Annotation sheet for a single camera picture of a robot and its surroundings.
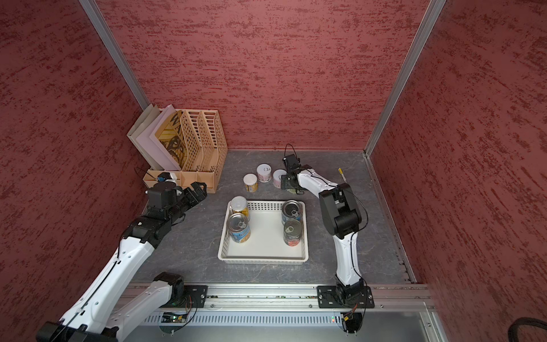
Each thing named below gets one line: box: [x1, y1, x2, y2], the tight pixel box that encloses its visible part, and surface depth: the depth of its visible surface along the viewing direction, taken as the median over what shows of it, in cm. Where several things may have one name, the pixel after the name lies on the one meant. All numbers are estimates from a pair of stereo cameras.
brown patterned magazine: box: [154, 109, 189, 169], surface depth 101 cm
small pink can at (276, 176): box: [272, 168, 288, 189], surface depth 105 cm
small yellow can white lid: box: [242, 173, 259, 194], surface depth 102 cm
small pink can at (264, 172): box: [256, 162, 273, 184], surface depth 108 cm
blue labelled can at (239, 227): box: [227, 212, 252, 244], surface depth 83 cm
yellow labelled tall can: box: [229, 195, 250, 218], surface depth 85 cm
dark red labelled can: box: [282, 218, 303, 248], surface depth 82 cm
